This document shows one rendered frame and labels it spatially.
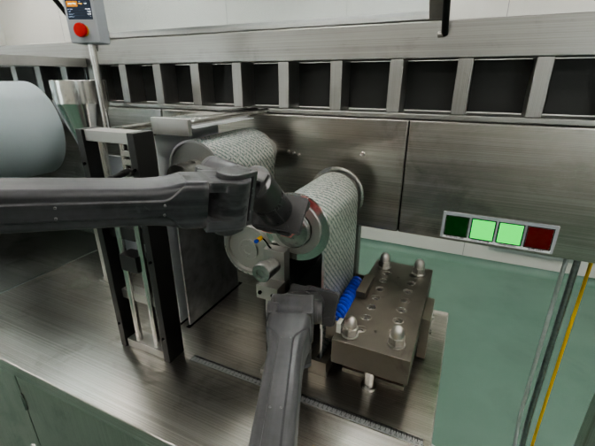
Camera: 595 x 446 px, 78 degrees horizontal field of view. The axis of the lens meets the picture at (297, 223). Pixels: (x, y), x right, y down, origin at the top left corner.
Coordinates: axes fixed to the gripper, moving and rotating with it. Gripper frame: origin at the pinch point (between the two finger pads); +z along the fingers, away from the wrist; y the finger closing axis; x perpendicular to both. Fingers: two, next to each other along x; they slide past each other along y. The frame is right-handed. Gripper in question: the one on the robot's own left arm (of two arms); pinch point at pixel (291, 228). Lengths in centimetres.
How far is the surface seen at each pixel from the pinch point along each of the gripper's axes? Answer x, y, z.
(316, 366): -23.7, 6.5, 24.2
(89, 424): -53, -41, 18
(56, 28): 228, -444, 165
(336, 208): 9.0, 4.8, 8.2
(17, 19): 236, -516, 159
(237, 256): -6.0, -15.6, 11.6
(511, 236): 19, 42, 31
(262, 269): -8.8, -3.8, 1.8
